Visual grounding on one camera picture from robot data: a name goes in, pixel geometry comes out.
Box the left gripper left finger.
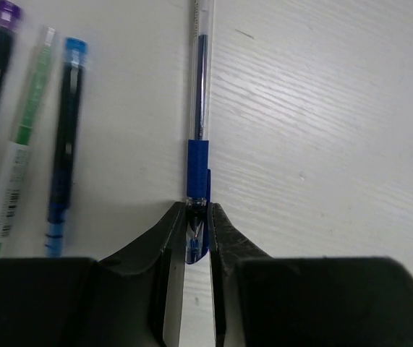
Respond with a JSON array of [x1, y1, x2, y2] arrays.
[[0, 202, 186, 346]]

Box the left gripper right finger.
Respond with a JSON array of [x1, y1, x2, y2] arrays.
[[208, 204, 413, 346]]

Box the green pen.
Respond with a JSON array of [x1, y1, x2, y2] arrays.
[[0, 27, 58, 254]]

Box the light blue cap pen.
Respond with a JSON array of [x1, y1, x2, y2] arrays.
[[45, 38, 88, 257]]

